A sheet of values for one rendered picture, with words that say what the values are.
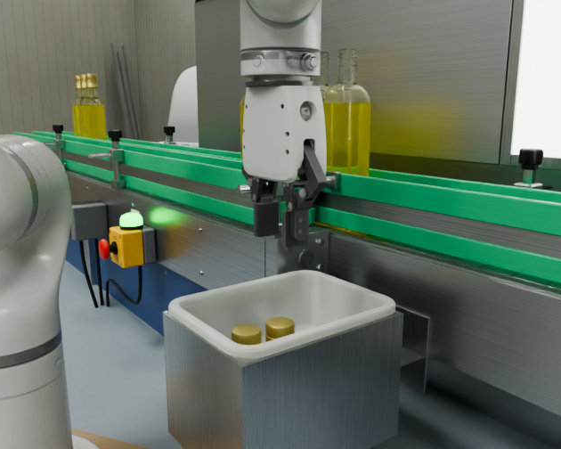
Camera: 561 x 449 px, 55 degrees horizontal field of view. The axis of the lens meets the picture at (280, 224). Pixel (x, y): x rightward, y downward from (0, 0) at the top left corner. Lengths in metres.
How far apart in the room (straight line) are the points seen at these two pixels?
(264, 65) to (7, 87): 9.61
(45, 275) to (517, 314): 0.52
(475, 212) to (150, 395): 0.62
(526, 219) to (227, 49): 0.96
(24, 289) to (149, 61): 12.05
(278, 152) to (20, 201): 0.26
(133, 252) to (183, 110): 2.28
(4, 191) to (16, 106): 9.63
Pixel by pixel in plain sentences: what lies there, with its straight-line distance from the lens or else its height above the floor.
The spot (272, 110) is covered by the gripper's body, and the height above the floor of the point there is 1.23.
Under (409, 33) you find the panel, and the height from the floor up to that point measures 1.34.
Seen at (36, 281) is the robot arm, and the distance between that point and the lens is 0.67.
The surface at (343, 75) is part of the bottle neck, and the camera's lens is 0.83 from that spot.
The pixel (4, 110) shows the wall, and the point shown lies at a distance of 10.02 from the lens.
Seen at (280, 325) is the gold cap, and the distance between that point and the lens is 0.63.
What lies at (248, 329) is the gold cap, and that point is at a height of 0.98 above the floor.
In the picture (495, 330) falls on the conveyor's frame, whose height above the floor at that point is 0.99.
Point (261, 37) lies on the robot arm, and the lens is 0.56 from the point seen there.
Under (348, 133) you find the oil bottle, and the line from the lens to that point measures 0.81.
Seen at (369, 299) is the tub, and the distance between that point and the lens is 0.66.
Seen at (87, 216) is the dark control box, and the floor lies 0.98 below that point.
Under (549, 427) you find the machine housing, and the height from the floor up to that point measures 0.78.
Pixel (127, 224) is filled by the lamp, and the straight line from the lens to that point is 1.09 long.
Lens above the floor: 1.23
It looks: 12 degrees down
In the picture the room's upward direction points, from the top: straight up
